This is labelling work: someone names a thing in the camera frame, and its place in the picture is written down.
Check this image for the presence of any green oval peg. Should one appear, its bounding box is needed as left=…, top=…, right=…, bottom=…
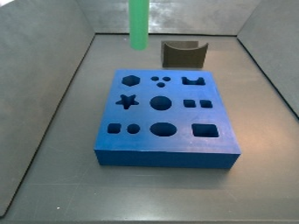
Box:
left=128, top=0, right=149, bottom=50

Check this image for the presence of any blue shape sorter block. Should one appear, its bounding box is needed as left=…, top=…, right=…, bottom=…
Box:
left=94, top=69, right=240, bottom=169

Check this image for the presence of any dark curved block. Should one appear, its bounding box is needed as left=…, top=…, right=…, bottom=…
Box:
left=161, top=40, right=209, bottom=68

